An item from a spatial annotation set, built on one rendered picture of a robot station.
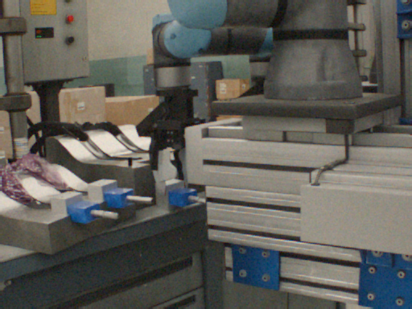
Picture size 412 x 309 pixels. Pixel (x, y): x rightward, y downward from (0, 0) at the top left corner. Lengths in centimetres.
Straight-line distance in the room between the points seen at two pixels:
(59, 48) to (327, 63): 141
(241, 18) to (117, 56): 919
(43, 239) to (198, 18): 45
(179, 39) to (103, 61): 921
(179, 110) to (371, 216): 56
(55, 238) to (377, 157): 53
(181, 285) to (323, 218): 69
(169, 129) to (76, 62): 105
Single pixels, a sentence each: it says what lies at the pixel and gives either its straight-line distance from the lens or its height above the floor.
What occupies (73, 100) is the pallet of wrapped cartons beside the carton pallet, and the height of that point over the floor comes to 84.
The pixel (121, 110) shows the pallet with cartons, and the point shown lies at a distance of 587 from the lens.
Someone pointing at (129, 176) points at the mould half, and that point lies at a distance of 115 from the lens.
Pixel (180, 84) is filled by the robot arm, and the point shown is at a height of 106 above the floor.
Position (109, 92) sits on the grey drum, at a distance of 829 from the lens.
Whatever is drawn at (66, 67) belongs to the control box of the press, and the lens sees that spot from 205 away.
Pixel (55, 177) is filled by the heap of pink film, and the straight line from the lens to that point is 112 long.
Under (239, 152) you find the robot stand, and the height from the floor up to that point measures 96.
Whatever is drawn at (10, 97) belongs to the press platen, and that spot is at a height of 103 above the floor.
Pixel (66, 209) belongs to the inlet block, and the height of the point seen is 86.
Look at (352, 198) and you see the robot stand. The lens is 62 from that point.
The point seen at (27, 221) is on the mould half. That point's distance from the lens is 94.
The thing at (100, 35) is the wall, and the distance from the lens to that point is 1019.
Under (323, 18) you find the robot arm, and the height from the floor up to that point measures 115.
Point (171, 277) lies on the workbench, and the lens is 125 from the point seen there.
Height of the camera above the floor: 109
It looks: 9 degrees down
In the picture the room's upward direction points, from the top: 3 degrees counter-clockwise
